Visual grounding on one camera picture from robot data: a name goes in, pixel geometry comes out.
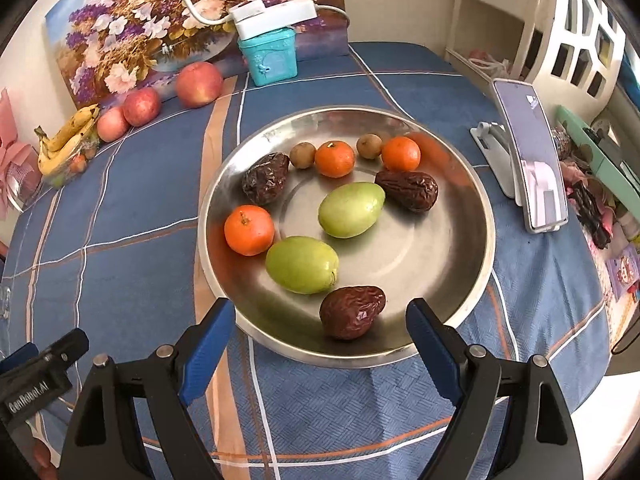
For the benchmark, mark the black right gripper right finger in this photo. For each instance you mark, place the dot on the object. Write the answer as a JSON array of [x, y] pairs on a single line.
[[537, 439]]

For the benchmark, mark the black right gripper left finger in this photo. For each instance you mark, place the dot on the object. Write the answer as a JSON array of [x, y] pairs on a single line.
[[104, 440]]

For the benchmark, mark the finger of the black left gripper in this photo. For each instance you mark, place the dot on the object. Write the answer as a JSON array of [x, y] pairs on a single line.
[[18, 357], [31, 387]]

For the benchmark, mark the dried red date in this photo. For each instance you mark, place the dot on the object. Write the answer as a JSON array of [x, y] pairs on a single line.
[[264, 181], [348, 313], [416, 191]]

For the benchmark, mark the orange mandarin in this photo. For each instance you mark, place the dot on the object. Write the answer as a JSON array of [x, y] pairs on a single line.
[[334, 159], [401, 154], [249, 230]]

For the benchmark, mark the green jujube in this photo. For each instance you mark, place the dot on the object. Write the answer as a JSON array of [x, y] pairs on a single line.
[[351, 209], [302, 264]]

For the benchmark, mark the round brown longan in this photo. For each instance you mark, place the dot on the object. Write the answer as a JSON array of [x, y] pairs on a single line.
[[302, 155], [369, 146]]

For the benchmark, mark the person left hand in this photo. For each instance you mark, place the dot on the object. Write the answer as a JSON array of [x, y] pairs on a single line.
[[45, 468]]

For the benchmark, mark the blue plaid tablecloth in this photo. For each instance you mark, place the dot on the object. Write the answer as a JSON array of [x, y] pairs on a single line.
[[114, 253]]

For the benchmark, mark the pink gift wrap bouquet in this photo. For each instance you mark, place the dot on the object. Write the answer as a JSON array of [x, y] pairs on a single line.
[[20, 176]]

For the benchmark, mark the clear fruit bag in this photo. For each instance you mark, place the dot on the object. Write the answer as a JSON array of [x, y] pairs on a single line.
[[75, 164]]

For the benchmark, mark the yellow banana bunch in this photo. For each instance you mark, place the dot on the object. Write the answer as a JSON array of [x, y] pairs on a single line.
[[82, 122]]

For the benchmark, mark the smartphone on stand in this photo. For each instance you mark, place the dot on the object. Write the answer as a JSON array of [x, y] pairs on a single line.
[[539, 185]]

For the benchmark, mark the red apple left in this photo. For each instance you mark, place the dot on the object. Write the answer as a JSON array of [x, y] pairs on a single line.
[[112, 125]]

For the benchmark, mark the red apple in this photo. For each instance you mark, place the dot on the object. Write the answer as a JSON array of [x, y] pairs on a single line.
[[141, 106], [112, 125], [198, 84]]

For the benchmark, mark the red apple middle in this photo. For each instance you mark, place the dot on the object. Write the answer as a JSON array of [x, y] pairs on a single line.
[[141, 106]]

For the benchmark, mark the round steel plate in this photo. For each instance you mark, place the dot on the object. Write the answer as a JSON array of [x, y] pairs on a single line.
[[443, 256]]

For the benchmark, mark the white phone stand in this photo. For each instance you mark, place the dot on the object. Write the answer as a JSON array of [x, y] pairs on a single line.
[[492, 140]]

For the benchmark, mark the red apple right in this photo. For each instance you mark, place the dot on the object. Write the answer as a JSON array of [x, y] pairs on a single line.
[[198, 84]]

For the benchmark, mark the flower painting canvas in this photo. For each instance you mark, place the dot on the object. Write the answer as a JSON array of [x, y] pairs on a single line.
[[106, 48]]

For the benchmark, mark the teal plastic box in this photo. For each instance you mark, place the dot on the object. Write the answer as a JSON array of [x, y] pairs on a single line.
[[270, 57]]

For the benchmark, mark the white power strip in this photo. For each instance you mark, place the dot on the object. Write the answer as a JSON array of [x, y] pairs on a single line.
[[252, 18]]

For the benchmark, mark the white shelf unit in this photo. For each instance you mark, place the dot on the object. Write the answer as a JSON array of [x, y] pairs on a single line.
[[569, 50]]

